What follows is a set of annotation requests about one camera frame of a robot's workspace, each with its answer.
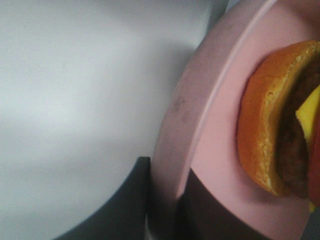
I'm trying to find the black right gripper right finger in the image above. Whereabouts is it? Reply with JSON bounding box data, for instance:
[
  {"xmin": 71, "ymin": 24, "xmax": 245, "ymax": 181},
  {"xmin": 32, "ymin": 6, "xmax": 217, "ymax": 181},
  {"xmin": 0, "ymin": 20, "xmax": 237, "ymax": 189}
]
[{"xmin": 175, "ymin": 170, "xmax": 304, "ymax": 240}]

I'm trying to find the burger with sesame bun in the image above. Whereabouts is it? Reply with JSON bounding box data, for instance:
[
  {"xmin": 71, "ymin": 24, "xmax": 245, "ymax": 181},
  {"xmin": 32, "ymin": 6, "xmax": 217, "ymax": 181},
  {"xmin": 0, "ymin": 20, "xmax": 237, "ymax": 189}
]
[{"xmin": 236, "ymin": 40, "xmax": 320, "ymax": 207}]

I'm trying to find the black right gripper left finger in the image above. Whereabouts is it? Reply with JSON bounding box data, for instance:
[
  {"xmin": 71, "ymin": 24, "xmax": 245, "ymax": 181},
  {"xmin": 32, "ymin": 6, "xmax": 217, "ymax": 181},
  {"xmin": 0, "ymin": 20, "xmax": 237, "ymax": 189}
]
[{"xmin": 57, "ymin": 156, "xmax": 151, "ymax": 240}]

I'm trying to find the pink round plate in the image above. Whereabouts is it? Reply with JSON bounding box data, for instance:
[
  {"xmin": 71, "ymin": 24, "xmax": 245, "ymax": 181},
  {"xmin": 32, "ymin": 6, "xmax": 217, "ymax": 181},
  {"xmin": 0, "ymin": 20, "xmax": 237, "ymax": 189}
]
[{"xmin": 148, "ymin": 0, "xmax": 320, "ymax": 240}]

